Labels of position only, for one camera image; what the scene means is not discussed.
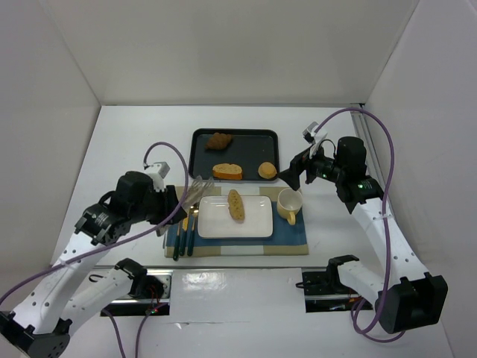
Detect metal tongs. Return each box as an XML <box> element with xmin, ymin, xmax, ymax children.
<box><xmin>155</xmin><ymin>175</ymin><xmax>216</xmax><ymax>236</ymax></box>

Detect long bread slice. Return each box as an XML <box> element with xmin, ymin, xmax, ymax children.
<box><xmin>227</xmin><ymin>189</ymin><xmax>245</xmax><ymax>222</ymax></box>

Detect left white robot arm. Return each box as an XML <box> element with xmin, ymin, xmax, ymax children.
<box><xmin>1</xmin><ymin>163</ymin><xmax>185</xmax><ymax>357</ymax></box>

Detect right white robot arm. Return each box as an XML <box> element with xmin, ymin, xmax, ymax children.
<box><xmin>278</xmin><ymin>136</ymin><xmax>448</xmax><ymax>334</ymax></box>

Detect orange crust bread slice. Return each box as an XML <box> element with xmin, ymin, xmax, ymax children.
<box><xmin>212</xmin><ymin>163</ymin><xmax>243</xmax><ymax>180</ymax></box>

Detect dark brown bread piece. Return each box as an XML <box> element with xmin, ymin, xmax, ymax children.
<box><xmin>205</xmin><ymin>133</ymin><xmax>233</xmax><ymax>151</ymax></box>

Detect round bun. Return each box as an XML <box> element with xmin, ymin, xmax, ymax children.
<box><xmin>258</xmin><ymin>162</ymin><xmax>277</xmax><ymax>180</ymax></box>

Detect yellow mug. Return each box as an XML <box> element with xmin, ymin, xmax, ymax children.
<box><xmin>277</xmin><ymin>188</ymin><xmax>303</xmax><ymax>225</ymax></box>

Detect white rectangular plate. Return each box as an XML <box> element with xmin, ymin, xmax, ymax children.
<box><xmin>197</xmin><ymin>195</ymin><xmax>273</xmax><ymax>239</ymax></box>

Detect black baking tray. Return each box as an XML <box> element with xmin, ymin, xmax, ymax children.
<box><xmin>189</xmin><ymin>128</ymin><xmax>279</xmax><ymax>182</ymax></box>

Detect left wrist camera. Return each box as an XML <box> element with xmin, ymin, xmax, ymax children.
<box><xmin>143</xmin><ymin>162</ymin><xmax>170</xmax><ymax>192</ymax></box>

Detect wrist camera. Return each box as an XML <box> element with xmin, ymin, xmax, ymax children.
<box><xmin>303</xmin><ymin>122</ymin><xmax>328</xmax><ymax>158</ymax></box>
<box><xmin>143</xmin><ymin>162</ymin><xmax>170</xmax><ymax>192</ymax></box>

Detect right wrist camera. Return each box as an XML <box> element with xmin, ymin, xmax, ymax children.
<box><xmin>303</xmin><ymin>122</ymin><xmax>328</xmax><ymax>158</ymax></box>

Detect gold knife green handle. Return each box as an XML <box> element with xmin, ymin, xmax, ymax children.
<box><xmin>179</xmin><ymin>217</ymin><xmax>189</xmax><ymax>256</ymax></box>

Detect gold fork green handle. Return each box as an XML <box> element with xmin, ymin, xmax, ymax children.
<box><xmin>172</xmin><ymin>222</ymin><xmax>183</xmax><ymax>261</ymax></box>

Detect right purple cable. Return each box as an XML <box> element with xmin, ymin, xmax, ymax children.
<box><xmin>315</xmin><ymin>107</ymin><xmax>408</xmax><ymax>342</ymax></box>

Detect purple cable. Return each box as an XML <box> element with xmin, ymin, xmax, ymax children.
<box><xmin>315</xmin><ymin>107</ymin><xmax>408</xmax><ymax>342</ymax></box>
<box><xmin>0</xmin><ymin>141</ymin><xmax>188</xmax><ymax>358</ymax></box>

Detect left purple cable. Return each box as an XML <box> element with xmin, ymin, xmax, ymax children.
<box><xmin>0</xmin><ymin>141</ymin><xmax>188</xmax><ymax>358</ymax></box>

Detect aluminium rail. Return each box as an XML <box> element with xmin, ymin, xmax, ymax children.
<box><xmin>350</xmin><ymin>111</ymin><xmax>385</xmax><ymax>187</ymax></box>

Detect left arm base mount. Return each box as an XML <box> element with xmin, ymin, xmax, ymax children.
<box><xmin>104</xmin><ymin>273</ymin><xmax>171</xmax><ymax>317</ymax></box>

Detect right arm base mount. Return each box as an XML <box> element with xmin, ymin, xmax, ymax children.
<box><xmin>295</xmin><ymin>271</ymin><xmax>361</xmax><ymax>313</ymax></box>

